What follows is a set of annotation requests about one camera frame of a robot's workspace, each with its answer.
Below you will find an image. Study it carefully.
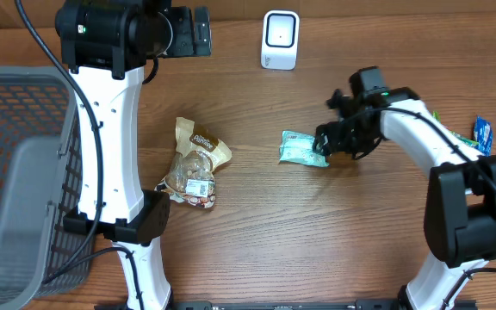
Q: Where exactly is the teal white snack packet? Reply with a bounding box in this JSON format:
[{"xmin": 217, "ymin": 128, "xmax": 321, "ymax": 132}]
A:
[{"xmin": 279, "ymin": 131, "xmax": 329, "ymax": 168}]

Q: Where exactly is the green Haribo candy bag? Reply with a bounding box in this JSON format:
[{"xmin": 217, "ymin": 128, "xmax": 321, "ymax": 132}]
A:
[{"xmin": 431, "ymin": 110, "xmax": 481, "ymax": 150}]

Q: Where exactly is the blue snack wrapper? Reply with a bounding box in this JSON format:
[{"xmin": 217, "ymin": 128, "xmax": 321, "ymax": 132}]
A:
[{"xmin": 473, "ymin": 116, "xmax": 493, "ymax": 156}]

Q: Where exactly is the beige cookie snack bag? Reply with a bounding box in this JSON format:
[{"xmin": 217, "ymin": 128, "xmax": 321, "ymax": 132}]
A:
[{"xmin": 155, "ymin": 117, "xmax": 232, "ymax": 209}]

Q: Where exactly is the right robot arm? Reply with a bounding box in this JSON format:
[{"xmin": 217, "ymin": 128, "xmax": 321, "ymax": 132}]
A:
[{"xmin": 313, "ymin": 66, "xmax": 496, "ymax": 310}]

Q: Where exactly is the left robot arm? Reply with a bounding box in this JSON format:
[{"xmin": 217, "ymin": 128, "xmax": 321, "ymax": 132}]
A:
[{"xmin": 55, "ymin": 1, "xmax": 212, "ymax": 309}]

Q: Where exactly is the white barcode scanner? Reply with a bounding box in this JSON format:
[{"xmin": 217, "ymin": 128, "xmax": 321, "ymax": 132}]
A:
[{"xmin": 261, "ymin": 9, "xmax": 300, "ymax": 71}]

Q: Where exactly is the grey plastic shopping basket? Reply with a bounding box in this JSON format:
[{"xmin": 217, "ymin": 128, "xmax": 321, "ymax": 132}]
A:
[{"xmin": 0, "ymin": 66, "xmax": 93, "ymax": 309}]

